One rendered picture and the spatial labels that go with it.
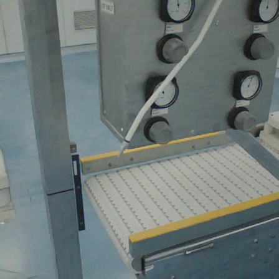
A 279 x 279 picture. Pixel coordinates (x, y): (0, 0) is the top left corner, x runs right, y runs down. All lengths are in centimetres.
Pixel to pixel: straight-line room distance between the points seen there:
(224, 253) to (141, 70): 41
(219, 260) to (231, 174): 21
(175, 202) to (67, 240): 30
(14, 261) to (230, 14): 170
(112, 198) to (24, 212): 157
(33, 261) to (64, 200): 112
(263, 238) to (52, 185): 44
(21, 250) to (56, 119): 134
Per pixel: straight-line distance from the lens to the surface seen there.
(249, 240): 75
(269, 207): 72
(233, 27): 49
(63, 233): 91
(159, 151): 87
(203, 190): 78
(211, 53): 48
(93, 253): 195
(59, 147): 80
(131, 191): 77
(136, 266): 65
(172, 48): 42
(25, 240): 210
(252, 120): 52
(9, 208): 54
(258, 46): 49
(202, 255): 70
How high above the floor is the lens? 131
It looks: 27 degrees down
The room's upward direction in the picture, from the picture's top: straight up
